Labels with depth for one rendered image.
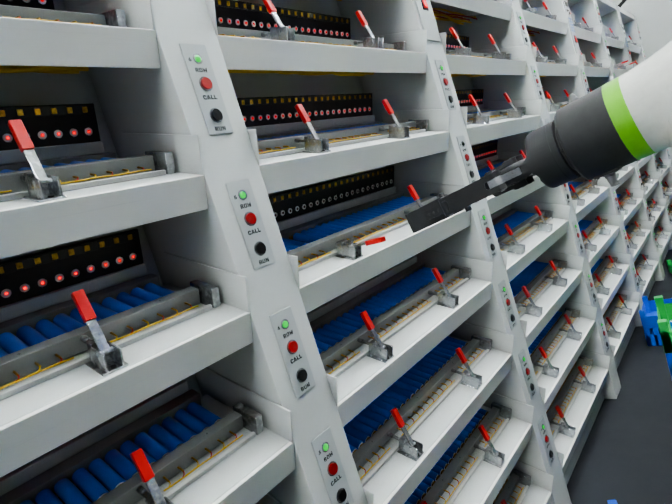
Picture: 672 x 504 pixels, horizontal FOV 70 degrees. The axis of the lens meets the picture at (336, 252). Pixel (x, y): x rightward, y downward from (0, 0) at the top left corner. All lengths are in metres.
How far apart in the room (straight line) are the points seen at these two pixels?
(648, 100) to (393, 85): 0.78
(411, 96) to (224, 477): 0.93
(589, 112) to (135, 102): 0.58
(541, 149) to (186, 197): 0.43
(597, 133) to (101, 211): 0.54
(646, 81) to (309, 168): 0.46
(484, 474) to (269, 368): 0.67
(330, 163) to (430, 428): 0.54
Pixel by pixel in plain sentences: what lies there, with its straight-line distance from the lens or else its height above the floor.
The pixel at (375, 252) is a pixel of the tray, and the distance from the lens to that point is 0.85.
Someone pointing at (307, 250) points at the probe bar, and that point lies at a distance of 0.81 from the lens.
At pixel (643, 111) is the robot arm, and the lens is 0.58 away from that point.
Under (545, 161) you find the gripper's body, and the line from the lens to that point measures 0.61.
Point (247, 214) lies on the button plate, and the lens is 0.66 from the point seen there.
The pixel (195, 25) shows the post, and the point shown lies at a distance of 0.74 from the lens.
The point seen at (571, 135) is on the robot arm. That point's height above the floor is 0.97.
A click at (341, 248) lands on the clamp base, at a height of 0.90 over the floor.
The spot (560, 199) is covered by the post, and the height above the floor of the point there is 0.76.
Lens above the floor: 0.97
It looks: 5 degrees down
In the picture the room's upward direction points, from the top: 17 degrees counter-clockwise
